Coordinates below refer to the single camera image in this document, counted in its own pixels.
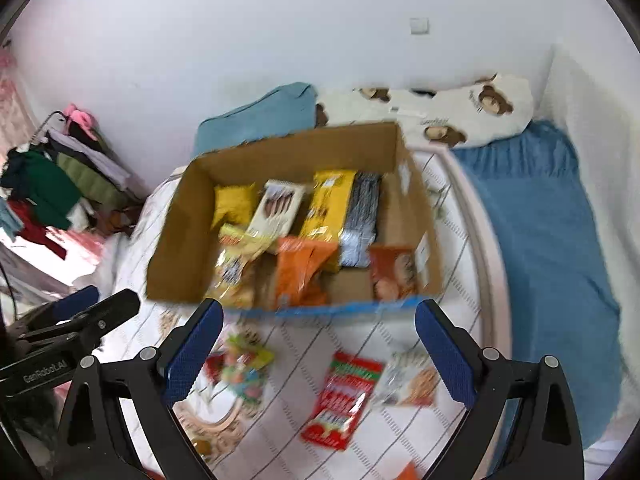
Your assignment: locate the white oat cookie packet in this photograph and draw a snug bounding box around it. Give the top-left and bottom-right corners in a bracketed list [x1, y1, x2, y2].
[371, 349, 439, 408]

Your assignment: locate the red triangular snack packet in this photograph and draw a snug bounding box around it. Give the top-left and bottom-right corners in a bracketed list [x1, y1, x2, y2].
[203, 351, 226, 385]

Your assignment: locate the yellow pastry snack packet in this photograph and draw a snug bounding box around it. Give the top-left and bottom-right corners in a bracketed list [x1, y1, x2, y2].
[204, 223, 273, 310]

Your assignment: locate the colourful candy ball bag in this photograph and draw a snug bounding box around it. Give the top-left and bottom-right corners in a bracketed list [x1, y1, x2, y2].
[221, 330, 274, 405]

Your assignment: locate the red long snack packet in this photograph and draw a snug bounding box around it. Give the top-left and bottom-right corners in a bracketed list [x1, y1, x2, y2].
[300, 350, 385, 451]

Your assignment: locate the yellow striped snack packet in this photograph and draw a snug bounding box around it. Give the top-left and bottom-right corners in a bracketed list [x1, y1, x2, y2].
[212, 183, 257, 228]

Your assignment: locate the brown biscuit packet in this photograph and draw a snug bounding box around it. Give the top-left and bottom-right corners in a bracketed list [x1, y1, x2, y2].
[368, 244, 418, 302]

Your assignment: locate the orange snack packet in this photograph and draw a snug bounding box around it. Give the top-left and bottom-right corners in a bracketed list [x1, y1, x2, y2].
[274, 236, 338, 310]
[395, 462, 419, 480]

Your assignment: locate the white chocolate wafer packet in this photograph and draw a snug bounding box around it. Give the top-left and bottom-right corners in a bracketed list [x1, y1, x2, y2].
[247, 179, 306, 240]

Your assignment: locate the yellow black noodle packet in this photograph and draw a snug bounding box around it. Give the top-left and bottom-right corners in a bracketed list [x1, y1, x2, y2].
[299, 170, 382, 271]

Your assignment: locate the blue bed sheet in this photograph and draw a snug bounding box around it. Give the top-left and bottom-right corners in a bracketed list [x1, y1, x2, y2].
[454, 120, 622, 448]

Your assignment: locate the clothes rack with clothes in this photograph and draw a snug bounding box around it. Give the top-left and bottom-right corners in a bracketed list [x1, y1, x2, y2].
[1, 110, 142, 260]

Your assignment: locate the white diamond pattern quilt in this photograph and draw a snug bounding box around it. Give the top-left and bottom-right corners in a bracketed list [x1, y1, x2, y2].
[96, 148, 514, 480]

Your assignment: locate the cardboard milk carton box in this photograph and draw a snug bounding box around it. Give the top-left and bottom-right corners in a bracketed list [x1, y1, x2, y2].
[144, 120, 445, 317]

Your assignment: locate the blue pillow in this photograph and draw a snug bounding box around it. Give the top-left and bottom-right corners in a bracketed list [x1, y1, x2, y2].
[192, 82, 318, 158]

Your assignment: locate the white bear print pillow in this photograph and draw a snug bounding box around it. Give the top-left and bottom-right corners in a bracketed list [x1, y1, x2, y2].
[317, 74, 535, 150]

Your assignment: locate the white wall switch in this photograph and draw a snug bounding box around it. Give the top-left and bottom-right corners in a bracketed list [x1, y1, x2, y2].
[409, 18, 430, 36]

